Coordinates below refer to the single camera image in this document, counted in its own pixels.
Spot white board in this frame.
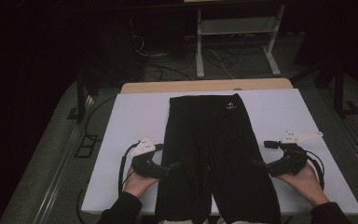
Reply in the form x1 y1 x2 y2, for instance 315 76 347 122
81 88 358 217

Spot black metal stand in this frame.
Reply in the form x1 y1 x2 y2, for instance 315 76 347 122
66 73 99 124
292 57 358 119

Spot white floor cable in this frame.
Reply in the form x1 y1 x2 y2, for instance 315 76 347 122
206 48 235 79

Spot white metal rack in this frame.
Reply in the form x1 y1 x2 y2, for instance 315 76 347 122
195 4 286 78

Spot hand-held gripper cable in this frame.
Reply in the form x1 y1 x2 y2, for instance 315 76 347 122
304 148 325 191
117 141 166 197

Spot thin black cable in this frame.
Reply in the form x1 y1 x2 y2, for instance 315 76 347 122
76 178 91 224

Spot person's right hand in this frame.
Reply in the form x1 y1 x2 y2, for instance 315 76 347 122
274 161 330 208

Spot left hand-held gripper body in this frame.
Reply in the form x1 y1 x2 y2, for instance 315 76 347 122
130 136 169 180

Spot black floor cable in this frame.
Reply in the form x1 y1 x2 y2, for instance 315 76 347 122
84 94 119 143

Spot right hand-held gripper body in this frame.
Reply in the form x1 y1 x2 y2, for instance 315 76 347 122
263 130 324 178

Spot metal floor rail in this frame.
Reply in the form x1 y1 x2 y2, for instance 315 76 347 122
320 90 358 185
32 92 96 224

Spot left hand-held gripper cable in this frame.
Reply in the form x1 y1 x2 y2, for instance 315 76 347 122
117 141 166 197

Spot wooden table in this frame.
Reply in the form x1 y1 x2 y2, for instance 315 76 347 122
119 77 294 95

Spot tangle of floor cables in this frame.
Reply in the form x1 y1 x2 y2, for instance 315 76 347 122
131 34 281 82

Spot right hand-held gripper cable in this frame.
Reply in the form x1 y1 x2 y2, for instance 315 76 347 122
304 148 325 191

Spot person's left hand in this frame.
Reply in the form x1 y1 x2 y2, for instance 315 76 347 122
123 166 161 199

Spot black pants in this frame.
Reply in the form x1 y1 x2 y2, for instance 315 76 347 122
154 92 282 224

